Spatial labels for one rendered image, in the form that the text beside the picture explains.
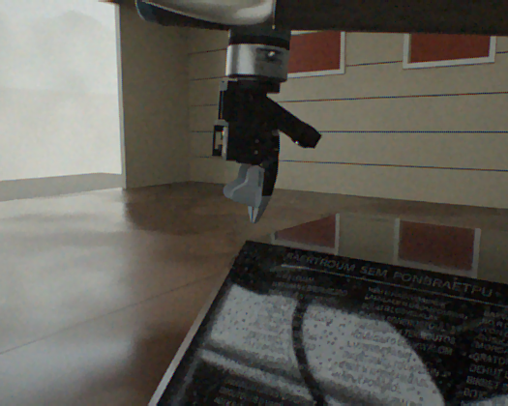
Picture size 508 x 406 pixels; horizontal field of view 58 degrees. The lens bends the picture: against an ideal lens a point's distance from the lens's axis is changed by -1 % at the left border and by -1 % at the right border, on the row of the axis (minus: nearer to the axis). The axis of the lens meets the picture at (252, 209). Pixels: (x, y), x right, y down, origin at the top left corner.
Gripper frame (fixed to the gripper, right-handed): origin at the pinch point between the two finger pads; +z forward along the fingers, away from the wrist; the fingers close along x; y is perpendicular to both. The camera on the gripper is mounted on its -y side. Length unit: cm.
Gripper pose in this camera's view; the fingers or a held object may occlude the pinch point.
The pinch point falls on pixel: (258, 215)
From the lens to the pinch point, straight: 72.0
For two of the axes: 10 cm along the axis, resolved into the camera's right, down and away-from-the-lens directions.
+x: 3.7, 1.9, -9.1
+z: -0.8, 9.8, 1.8
